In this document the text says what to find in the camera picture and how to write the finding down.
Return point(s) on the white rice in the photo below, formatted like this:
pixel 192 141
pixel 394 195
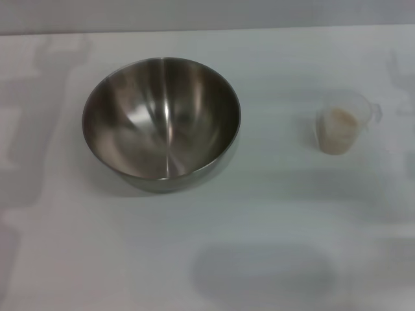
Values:
pixel 337 129

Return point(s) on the stainless steel mixing bowl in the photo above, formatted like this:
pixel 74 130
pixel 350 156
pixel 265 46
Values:
pixel 162 129

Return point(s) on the clear plastic measuring cup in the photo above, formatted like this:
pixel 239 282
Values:
pixel 363 107

